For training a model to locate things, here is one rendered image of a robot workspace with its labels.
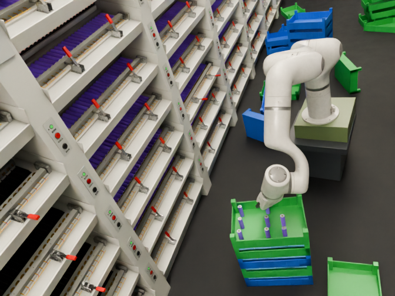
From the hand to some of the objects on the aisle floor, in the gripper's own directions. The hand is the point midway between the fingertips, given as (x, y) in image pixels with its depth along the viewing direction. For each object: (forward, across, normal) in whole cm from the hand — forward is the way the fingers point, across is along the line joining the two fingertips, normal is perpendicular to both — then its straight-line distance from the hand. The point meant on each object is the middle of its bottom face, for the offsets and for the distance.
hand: (267, 204), depth 138 cm
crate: (+76, -128, -68) cm, 164 cm away
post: (+108, -80, -137) cm, 192 cm away
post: (+86, -32, -91) cm, 129 cm away
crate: (+34, +3, +21) cm, 40 cm away
